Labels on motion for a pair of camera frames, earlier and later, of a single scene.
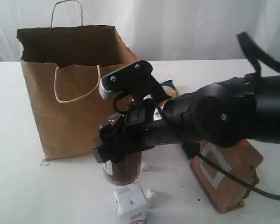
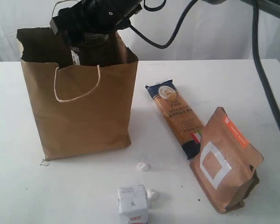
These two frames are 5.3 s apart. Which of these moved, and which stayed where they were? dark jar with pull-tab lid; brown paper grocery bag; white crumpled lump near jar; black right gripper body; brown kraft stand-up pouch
Moved: dark jar with pull-tab lid; black right gripper body
Stayed: brown paper grocery bag; brown kraft stand-up pouch; white crumpled lump near jar
